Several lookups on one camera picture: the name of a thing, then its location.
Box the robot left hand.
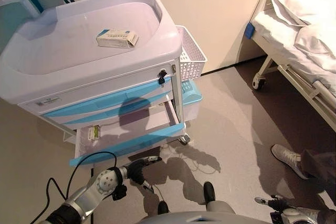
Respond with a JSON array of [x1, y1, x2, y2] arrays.
[[123, 155, 163, 195]]

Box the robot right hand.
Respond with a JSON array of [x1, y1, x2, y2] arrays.
[[254, 195, 288, 213]]

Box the blue handled cart drawer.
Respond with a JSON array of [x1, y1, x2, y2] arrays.
[[62, 90, 174, 127], [41, 76, 174, 120], [69, 99, 186, 167]]

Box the white blue medicine box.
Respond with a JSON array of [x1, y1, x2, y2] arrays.
[[96, 27, 139, 49]]

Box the green white medicine box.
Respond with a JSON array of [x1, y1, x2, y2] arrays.
[[88, 125, 100, 141]]

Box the white lockable cart drawer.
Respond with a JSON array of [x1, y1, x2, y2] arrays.
[[18, 61, 175, 116]]

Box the robot left black foot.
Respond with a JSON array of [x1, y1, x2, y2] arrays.
[[157, 200, 170, 216]]

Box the robot black foot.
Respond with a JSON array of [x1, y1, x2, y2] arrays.
[[203, 181, 216, 205], [157, 200, 170, 216]]

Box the white sneaker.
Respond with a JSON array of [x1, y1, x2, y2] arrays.
[[271, 144, 310, 180]]

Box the robot right leg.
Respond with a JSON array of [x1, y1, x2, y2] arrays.
[[206, 200, 237, 214]]

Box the grey robot torso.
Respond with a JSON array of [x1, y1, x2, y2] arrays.
[[136, 210, 272, 224]]

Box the robot right black foot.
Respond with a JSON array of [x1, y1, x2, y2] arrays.
[[203, 181, 216, 205]]

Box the white cart side rack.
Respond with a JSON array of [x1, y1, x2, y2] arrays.
[[62, 129, 78, 145]]

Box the white bin blue lid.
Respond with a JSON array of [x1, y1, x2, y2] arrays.
[[181, 79, 203, 124]]

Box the black cart keys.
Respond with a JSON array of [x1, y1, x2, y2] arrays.
[[158, 69, 168, 88]]

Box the bed caster wheel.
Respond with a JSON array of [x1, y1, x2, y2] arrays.
[[252, 76, 266, 90]]

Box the white plastic mesh basket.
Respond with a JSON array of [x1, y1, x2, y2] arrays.
[[176, 24, 208, 83]]

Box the white medical cart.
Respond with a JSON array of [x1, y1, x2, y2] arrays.
[[0, 0, 191, 146]]

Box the white sheeted mattress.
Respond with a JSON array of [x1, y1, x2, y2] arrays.
[[251, 8, 336, 96]]

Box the blue bed tag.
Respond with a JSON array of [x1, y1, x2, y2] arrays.
[[245, 23, 256, 40]]

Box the white quilt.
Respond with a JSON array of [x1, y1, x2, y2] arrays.
[[270, 0, 336, 59]]

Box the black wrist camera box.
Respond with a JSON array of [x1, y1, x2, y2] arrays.
[[270, 212, 283, 224], [111, 184, 128, 201]]

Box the thin black floor cable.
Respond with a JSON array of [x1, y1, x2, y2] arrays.
[[153, 184, 165, 203]]

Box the white hospital bed frame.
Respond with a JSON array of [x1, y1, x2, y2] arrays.
[[237, 0, 336, 133]]

